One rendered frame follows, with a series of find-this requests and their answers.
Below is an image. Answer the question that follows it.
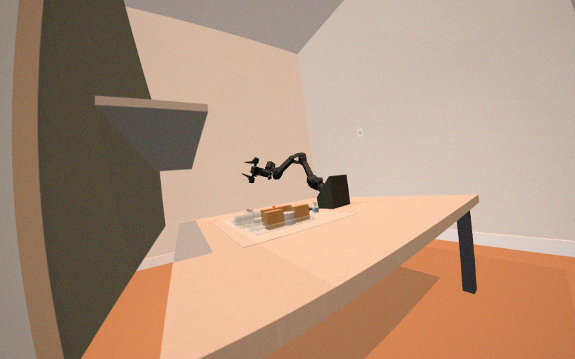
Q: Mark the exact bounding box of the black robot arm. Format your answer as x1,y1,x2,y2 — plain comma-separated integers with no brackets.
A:
250,152,325,191

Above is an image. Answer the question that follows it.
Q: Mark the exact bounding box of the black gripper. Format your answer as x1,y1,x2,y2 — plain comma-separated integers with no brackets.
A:
242,157,264,183

